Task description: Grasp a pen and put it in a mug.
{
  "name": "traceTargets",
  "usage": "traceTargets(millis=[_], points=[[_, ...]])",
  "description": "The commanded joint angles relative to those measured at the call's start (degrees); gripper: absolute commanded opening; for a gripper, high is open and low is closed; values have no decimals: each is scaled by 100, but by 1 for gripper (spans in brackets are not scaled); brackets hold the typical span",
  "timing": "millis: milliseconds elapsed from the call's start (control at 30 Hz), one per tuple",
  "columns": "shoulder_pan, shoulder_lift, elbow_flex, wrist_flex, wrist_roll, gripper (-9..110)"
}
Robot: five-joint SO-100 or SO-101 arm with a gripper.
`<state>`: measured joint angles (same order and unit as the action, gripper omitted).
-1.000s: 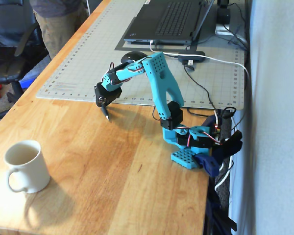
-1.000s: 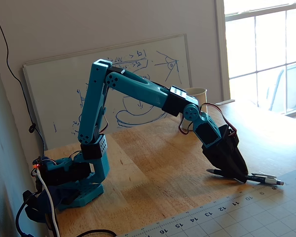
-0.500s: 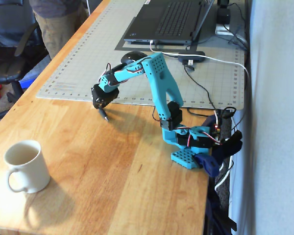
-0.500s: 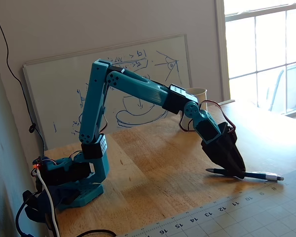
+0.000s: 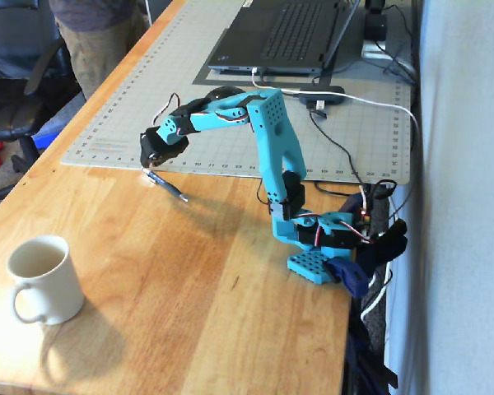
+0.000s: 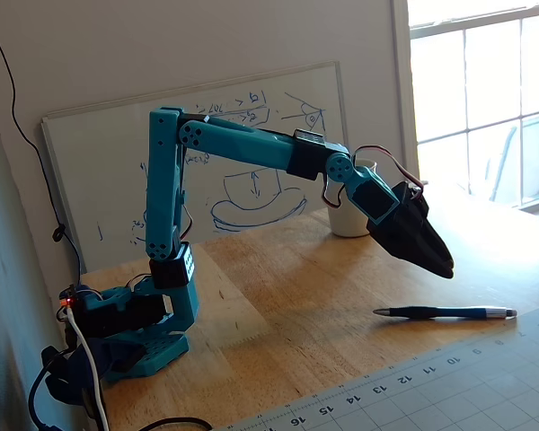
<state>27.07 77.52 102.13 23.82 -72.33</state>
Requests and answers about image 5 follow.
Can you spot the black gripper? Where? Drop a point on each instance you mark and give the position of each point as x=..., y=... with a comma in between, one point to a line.
x=151, y=153

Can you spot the dark blue pen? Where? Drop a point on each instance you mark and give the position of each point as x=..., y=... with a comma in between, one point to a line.
x=169, y=188

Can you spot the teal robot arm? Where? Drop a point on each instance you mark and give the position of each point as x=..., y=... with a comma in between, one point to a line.
x=276, y=136

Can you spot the white ceramic mug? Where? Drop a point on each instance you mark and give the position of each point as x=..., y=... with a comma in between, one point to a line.
x=61, y=288

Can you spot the grey gridded cutting mat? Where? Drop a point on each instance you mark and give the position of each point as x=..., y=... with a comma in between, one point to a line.
x=148, y=115

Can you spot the black computer mouse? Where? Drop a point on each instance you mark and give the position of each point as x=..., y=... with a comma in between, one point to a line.
x=220, y=94

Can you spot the person in khaki trousers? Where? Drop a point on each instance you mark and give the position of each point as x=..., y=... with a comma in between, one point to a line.
x=94, y=41

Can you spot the black office chair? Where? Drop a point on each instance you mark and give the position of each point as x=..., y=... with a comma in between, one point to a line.
x=8, y=111

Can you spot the black usb hub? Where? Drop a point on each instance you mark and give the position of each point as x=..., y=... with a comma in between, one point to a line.
x=333, y=91

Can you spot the dark grey laptop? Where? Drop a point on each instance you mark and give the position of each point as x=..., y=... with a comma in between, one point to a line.
x=296, y=29

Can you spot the dark blue clamp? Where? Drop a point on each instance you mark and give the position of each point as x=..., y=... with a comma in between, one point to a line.
x=350, y=276

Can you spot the black power adapter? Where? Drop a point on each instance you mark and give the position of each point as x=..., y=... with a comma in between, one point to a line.
x=375, y=26

